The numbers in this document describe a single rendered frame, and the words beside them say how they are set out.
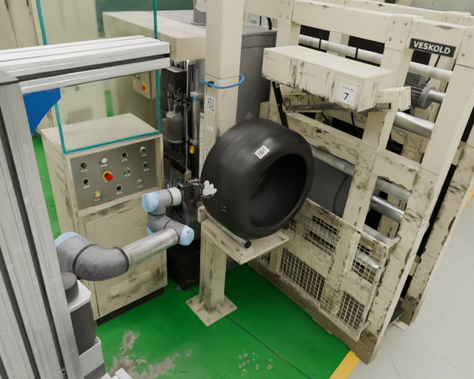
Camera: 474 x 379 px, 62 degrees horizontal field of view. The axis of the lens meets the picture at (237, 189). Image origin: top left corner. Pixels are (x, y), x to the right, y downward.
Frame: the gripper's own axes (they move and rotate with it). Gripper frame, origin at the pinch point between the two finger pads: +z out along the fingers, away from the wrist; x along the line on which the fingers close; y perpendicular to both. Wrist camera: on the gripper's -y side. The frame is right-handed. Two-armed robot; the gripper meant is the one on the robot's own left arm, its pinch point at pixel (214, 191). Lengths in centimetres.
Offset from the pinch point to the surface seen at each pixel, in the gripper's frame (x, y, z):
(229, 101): 28, 33, 26
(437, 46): -45, 76, 71
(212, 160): 8.9, 11.2, 4.2
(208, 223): 22.1, -35.3, 18.6
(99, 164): 68, -11, -25
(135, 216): 63, -47, -4
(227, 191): -6.7, 3.0, 2.2
